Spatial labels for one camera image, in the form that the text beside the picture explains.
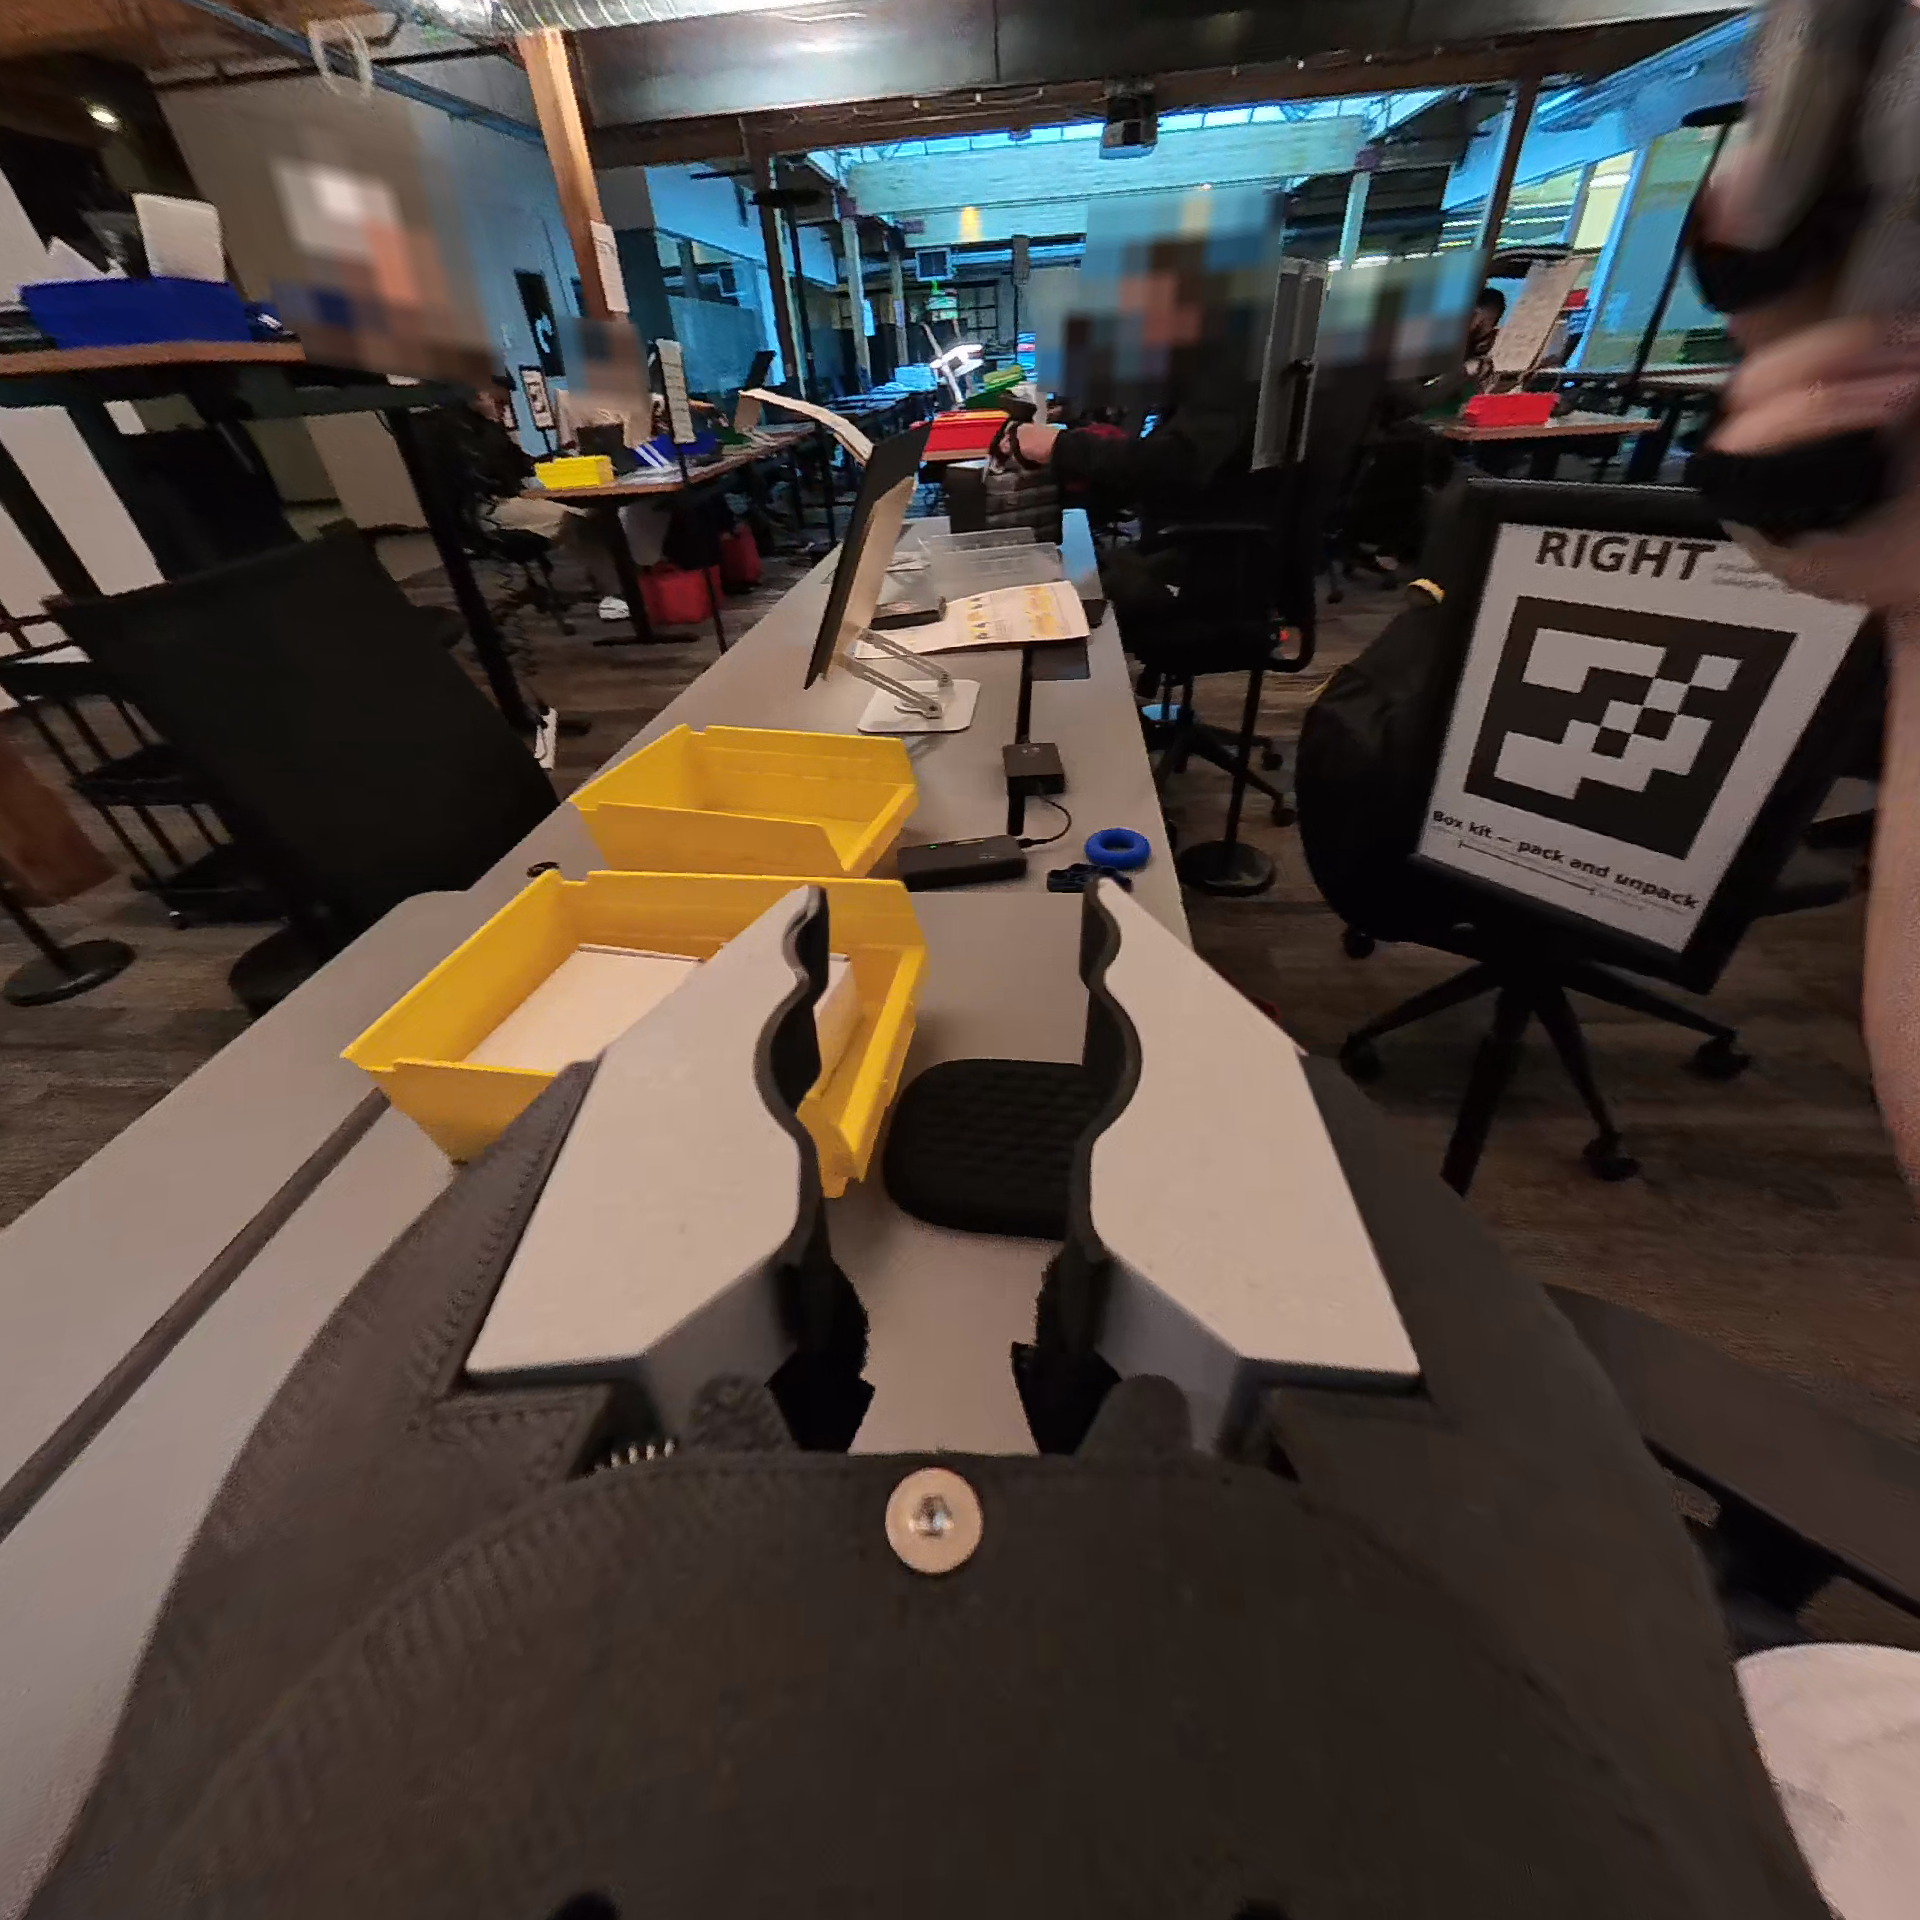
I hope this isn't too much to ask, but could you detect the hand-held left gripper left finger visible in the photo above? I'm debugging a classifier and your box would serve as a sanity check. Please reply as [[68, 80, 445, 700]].
[[463, 883, 875, 1455]]

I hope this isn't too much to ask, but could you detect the grey tilted board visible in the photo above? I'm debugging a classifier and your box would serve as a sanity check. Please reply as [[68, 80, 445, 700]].
[[1252, 257, 1331, 471], [804, 419, 936, 692]]

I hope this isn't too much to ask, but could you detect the wooden top desk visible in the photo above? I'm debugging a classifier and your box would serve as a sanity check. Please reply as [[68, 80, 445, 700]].
[[0, 342, 543, 735]]

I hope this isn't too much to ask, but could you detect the small white box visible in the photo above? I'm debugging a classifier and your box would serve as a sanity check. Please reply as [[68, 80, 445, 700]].
[[130, 195, 231, 281]]

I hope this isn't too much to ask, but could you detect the grey metal stand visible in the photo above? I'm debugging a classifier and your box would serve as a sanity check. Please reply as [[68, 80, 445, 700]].
[[852, 626, 983, 735]]

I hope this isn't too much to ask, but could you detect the black leaning panel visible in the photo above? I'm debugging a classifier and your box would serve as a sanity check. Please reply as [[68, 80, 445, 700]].
[[54, 531, 560, 939]]

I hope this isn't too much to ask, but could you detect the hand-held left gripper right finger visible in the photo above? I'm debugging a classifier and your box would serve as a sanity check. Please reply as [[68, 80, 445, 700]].
[[1018, 878, 1425, 1455]]

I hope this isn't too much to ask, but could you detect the blue plastic bin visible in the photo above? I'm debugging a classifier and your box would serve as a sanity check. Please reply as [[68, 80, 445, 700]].
[[23, 277, 254, 348]]

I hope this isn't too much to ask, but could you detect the black textured pad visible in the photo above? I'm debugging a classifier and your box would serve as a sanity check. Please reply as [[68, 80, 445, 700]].
[[884, 1060, 1118, 1241]]

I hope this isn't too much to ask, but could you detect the person's white clothing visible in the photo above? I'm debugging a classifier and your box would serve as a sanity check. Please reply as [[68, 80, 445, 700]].
[[1738, 1641, 1920, 1920]]

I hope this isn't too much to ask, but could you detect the person's right hand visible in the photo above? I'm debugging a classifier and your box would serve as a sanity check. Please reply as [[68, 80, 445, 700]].
[[1719, 285, 1920, 601]]

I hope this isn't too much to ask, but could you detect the wooden post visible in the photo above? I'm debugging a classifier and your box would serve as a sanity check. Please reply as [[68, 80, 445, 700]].
[[513, 27, 632, 320]]

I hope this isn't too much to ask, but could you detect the black round floor base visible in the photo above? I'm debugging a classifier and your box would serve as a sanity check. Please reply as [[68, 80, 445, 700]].
[[0, 886, 138, 1007]]

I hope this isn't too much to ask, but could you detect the printed paper sheet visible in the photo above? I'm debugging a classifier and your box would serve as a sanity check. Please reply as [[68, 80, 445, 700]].
[[898, 578, 1093, 657]]

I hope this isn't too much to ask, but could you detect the black adapter with cable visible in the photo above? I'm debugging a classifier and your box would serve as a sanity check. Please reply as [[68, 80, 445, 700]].
[[898, 834, 1035, 891]]

